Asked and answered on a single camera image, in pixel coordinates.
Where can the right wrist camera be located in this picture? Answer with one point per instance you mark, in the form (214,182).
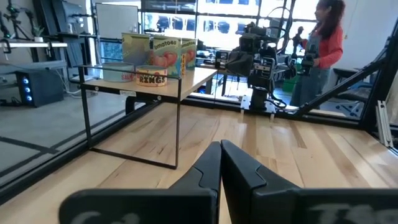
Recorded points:
(248,42)

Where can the computer tower blue lights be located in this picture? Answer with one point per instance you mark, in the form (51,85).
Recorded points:
(38,87)

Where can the small black robot arm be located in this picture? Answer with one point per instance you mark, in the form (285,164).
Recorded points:
(308,60)

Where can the white desk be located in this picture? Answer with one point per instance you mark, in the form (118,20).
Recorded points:
(32,45)

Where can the wooden shelf black metal frame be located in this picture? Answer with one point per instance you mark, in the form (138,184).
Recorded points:
(186,84)

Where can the salmon can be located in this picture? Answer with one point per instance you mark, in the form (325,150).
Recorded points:
(115,74)

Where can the black aluminium table frame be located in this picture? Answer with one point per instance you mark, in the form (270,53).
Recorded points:
(326,95)

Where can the tall carrots can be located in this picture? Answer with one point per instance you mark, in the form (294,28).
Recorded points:
(135,46)

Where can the black office chair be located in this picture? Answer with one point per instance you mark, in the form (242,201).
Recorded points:
(354,91)

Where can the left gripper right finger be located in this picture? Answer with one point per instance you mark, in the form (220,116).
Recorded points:
(248,186)

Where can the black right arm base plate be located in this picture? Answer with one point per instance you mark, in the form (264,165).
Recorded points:
(269,107)

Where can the silver aluminium extrusion bar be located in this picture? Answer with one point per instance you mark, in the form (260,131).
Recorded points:
(384,124)

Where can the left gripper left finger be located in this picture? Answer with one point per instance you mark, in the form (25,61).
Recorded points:
(199,199)

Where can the person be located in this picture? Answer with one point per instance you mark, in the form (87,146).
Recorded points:
(329,46)

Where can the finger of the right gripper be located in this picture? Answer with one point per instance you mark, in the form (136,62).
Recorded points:
(246,63)
(234,63)

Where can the small potted plant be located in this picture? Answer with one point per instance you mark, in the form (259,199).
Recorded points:
(38,33)

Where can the whiteboard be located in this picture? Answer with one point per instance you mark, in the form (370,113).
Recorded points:
(116,21)

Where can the short pineapple rings can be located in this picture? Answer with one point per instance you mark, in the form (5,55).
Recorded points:
(151,79)

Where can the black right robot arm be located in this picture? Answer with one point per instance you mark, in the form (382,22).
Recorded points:
(259,96)

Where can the green bin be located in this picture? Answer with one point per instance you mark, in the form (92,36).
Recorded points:
(290,84)

